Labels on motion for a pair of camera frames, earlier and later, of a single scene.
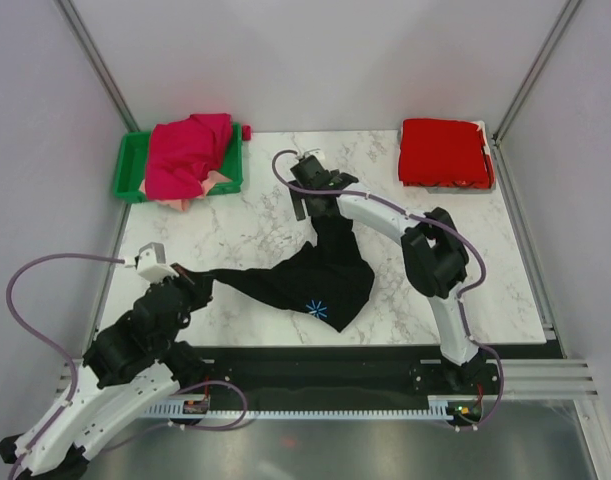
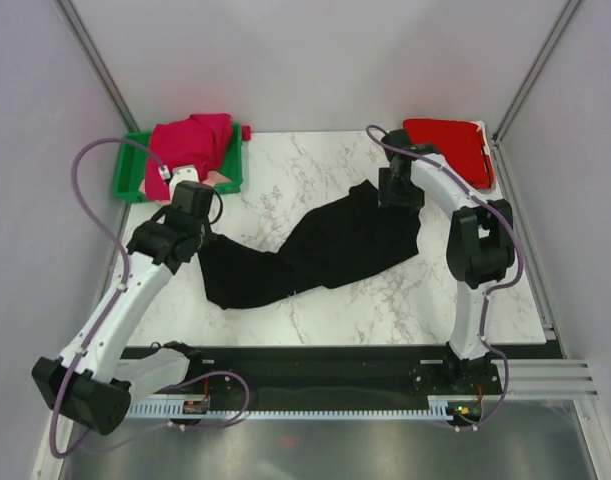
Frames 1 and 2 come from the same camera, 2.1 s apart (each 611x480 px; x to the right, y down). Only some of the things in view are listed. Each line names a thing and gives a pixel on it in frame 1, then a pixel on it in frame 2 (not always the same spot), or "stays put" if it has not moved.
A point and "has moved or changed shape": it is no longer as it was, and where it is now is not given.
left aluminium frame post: x=96 y=60 stays put
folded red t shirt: x=439 y=152 stays put
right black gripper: x=298 y=206 → x=388 y=195
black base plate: x=356 y=374 stays put
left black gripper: x=199 y=284 → x=207 y=226
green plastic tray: x=132 y=159 stays put
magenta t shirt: x=184 y=154 stays put
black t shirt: x=328 y=280 has moved or changed shape
